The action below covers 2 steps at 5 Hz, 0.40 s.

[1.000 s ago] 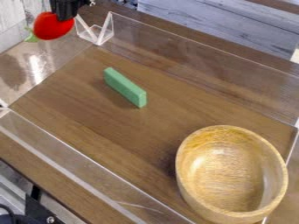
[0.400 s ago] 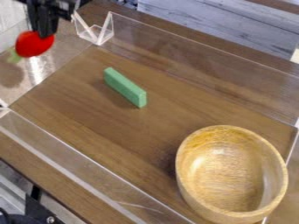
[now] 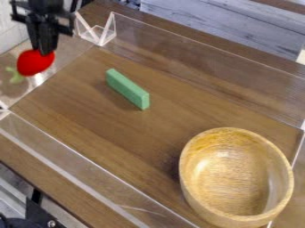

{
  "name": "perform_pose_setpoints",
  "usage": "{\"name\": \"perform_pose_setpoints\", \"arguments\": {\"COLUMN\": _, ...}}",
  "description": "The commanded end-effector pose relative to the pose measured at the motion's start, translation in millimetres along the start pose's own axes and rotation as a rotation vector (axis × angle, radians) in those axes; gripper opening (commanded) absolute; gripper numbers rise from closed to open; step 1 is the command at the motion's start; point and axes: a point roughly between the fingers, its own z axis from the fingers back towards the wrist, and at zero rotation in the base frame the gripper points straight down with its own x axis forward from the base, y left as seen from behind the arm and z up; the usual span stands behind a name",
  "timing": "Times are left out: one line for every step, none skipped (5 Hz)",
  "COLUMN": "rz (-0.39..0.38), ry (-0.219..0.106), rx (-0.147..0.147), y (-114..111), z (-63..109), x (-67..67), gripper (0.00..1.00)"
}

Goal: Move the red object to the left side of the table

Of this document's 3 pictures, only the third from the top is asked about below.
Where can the clear acrylic corner bracket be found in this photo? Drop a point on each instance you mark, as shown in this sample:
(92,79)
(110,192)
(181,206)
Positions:
(97,34)

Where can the wooden bowl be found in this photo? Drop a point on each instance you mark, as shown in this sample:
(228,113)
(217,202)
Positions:
(236,177)

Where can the black clamp with screw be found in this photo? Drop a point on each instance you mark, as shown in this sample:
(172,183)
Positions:
(38,218)

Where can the red plush strawberry toy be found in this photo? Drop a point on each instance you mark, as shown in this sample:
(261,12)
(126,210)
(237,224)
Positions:
(31,62)

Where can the clear acrylic tray walls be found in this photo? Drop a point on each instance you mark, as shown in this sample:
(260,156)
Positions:
(105,158)

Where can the green rectangular block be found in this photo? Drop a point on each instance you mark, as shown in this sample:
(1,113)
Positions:
(128,88)

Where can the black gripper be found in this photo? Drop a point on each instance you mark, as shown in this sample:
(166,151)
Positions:
(55,20)

